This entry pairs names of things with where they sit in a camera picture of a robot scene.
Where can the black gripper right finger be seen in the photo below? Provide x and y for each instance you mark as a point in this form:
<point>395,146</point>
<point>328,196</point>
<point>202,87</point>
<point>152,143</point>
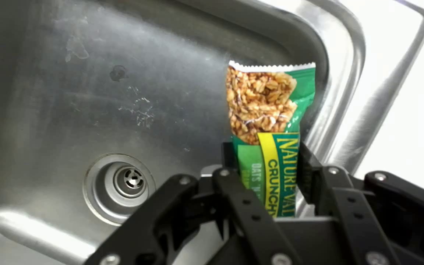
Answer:
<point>359,215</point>

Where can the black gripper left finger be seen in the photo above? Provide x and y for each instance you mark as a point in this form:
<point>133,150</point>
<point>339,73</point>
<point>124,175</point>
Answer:
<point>250,225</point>

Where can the green granola bar packet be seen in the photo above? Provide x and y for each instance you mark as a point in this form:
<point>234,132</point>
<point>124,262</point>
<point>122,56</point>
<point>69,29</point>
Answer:
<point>261,97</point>

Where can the steel sink drain strainer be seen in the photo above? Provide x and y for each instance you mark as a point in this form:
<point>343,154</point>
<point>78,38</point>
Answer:
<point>118,185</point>

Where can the stainless steel double sink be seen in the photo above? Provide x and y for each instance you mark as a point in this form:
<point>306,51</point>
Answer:
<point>99,73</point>

